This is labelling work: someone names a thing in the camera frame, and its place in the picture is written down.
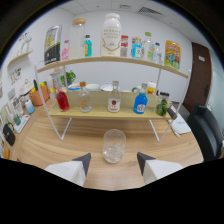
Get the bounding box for black kettle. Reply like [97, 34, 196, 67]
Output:
[1, 122, 17, 147]

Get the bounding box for orange pot with cactus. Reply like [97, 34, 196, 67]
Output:
[29, 79, 51, 107]

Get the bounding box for ceiling air vent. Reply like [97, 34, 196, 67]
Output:
[138, 6, 163, 16]

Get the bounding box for green mug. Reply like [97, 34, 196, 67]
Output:
[131, 85, 143, 94]

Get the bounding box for clear bottle green cap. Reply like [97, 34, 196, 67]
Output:
[142, 31, 155, 62]

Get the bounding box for small teal bottle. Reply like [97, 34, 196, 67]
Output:
[83, 34, 93, 58]

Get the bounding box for clear bottle red label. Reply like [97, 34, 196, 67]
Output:
[107, 80, 122, 114]

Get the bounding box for blue liquid bottle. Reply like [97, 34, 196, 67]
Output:
[133, 83, 149, 115]

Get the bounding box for white bowl blue rim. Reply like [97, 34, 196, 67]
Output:
[67, 83, 81, 92]

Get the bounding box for wooden wall shelf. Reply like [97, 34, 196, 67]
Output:
[7, 49, 34, 68]

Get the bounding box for plain white bowl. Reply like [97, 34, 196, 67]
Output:
[85, 83, 101, 92]

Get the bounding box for blue and white bottle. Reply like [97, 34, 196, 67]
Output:
[24, 99, 36, 115]

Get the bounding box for clear bottle orange cap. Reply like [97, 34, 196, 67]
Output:
[78, 81, 93, 114]

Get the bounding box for green potted plant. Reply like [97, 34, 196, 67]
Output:
[59, 70, 77, 87]

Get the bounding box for clear bottle blue cap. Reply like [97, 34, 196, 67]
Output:
[152, 42, 163, 64]

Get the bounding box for large white milk bottle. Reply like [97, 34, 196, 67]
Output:
[100, 12, 122, 58]

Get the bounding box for small bottle red white label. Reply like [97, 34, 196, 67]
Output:
[120, 34, 129, 58]

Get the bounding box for glass jar with limes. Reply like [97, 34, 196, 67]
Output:
[154, 92, 178, 120]

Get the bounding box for white tray with cup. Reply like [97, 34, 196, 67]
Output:
[12, 114, 31, 134]

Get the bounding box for white notebook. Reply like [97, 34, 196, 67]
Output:
[169, 113, 192, 136]

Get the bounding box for clear glass with ice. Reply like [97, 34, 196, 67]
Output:
[102, 128, 127, 164]

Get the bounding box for small pink bottle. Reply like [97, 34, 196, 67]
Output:
[61, 39, 70, 62]

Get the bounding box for white bowl red rim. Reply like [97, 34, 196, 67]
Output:
[100, 83, 114, 92]

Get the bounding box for small red liquid bottle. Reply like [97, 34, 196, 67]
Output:
[54, 87, 71, 113]

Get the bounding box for brown door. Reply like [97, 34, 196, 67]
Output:
[182, 42, 213, 113]

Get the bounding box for glass jar cork lid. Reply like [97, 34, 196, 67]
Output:
[68, 17, 87, 60]

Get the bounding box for black chair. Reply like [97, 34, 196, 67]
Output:
[186, 104, 224, 163]

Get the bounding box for black and yellow can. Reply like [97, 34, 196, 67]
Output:
[43, 24, 63, 65]

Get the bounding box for two-tier wooden shelf rack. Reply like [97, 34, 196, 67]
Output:
[33, 55, 193, 143]

